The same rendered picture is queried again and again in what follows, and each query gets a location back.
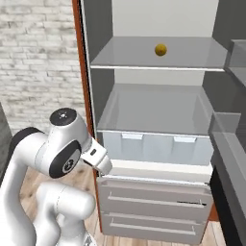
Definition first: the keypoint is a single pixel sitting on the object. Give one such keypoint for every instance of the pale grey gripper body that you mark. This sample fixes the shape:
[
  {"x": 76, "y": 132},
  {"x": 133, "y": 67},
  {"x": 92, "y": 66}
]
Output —
[{"x": 104, "y": 165}]

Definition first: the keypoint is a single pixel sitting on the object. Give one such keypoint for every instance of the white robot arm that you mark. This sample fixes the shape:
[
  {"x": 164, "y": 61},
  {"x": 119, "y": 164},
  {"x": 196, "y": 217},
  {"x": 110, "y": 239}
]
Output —
[{"x": 29, "y": 179}]

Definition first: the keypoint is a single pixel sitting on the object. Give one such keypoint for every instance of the glass fridge shelf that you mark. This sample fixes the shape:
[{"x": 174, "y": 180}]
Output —
[
  {"x": 153, "y": 110},
  {"x": 134, "y": 54}
]

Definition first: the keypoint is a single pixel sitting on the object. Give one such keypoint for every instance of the grey open fridge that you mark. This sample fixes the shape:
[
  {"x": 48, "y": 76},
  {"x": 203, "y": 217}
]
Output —
[{"x": 99, "y": 38}]

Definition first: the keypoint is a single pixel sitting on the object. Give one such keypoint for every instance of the yellow lemon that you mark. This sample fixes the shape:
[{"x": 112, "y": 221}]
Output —
[{"x": 160, "y": 49}]

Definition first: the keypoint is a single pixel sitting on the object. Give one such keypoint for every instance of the translucent crisper drawer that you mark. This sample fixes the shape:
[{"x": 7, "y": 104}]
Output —
[
  {"x": 128, "y": 149},
  {"x": 179, "y": 152}
]

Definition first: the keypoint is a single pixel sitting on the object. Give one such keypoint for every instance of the grey freezer drawer front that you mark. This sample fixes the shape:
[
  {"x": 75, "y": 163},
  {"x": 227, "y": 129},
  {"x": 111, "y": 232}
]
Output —
[
  {"x": 153, "y": 190},
  {"x": 150, "y": 235}
]

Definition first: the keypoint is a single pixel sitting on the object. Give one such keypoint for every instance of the dark grey cabinet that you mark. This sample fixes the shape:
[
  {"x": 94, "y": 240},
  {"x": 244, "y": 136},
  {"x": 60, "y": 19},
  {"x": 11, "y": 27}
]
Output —
[{"x": 4, "y": 144}]

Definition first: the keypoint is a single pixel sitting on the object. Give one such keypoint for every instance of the orange-brown cabinet side panel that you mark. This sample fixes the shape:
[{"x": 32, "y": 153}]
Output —
[{"x": 80, "y": 64}]

